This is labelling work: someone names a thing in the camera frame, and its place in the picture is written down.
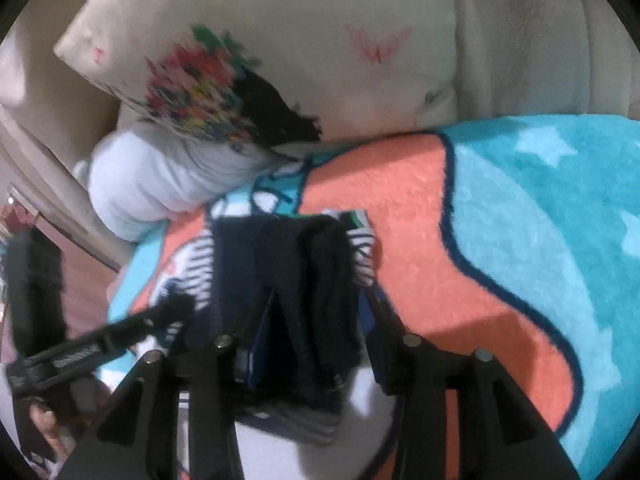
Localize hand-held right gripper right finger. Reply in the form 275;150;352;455
361;289;582;480

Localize person's left hand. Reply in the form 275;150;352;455
27;395;101;463

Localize teal orange printed blanket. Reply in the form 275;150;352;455
97;114;640;480

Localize striped navy white pants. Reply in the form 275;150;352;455
160;210;378;448

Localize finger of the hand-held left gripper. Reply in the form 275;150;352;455
95;291;197;348

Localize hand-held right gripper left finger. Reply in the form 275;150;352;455
55;286;282;480

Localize white plush cushion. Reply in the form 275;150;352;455
74;127;301;242

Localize cream floral cushion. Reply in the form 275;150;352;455
54;0;460;148

